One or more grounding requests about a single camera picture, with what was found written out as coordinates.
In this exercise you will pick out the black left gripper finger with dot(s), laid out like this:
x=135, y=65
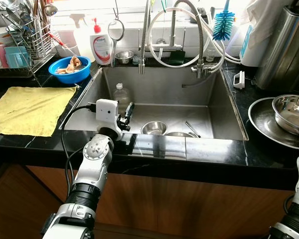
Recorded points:
x=130, y=110
x=128, y=125

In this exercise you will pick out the clear plastic bottle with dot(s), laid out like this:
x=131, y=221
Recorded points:
x=121, y=97

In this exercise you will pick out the small steel bowl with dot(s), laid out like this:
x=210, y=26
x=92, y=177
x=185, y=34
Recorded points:
x=178, y=135
x=124, y=57
x=153, y=128

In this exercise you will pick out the stainless steel sink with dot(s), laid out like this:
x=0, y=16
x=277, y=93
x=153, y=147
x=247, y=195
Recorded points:
x=159, y=94

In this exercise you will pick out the steel utensil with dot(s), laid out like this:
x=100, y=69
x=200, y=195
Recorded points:
x=192, y=129

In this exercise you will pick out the blue plastic bowl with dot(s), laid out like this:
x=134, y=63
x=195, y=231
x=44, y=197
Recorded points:
x=70, y=77

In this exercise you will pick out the white soap bottle red pump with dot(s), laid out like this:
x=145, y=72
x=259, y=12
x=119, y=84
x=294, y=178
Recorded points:
x=101, y=47

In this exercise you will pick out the green sponge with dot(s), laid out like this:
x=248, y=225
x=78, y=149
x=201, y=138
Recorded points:
x=177, y=58

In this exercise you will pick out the pale food pieces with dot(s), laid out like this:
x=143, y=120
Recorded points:
x=71, y=65

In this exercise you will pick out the chrome ribbed tap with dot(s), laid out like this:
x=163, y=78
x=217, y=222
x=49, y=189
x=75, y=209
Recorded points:
x=145, y=35

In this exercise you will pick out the white spray bottle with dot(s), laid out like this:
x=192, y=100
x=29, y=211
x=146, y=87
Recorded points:
x=82, y=37

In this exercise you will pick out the yellow cloth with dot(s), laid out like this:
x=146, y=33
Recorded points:
x=30, y=112

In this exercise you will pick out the spring pull-down faucet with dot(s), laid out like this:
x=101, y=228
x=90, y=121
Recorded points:
x=202, y=40

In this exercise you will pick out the brown wooden cabinet front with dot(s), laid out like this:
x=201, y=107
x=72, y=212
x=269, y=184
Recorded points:
x=189, y=209

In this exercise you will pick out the teal cup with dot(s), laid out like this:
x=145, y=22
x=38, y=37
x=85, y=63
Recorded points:
x=17, y=57

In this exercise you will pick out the blue bottle brush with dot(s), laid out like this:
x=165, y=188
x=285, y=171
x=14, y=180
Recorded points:
x=223, y=25

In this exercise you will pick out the steel mixing bowl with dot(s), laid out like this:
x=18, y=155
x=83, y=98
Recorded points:
x=291, y=112

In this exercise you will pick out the steel ladle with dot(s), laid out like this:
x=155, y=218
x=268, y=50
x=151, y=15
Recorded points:
x=51, y=9

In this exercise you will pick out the white container blue label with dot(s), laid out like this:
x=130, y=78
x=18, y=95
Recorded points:
x=249, y=55

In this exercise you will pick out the large steel basin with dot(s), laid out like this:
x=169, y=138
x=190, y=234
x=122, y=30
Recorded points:
x=261, y=122

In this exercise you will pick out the white bowl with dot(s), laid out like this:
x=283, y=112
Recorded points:
x=0, y=36

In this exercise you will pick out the tall steel container black lid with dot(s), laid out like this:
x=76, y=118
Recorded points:
x=284, y=55

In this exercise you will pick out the white draped cloth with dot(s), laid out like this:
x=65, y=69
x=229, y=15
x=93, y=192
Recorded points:
x=266, y=20

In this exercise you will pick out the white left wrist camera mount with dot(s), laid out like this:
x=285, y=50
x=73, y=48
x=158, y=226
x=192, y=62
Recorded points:
x=107, y=113

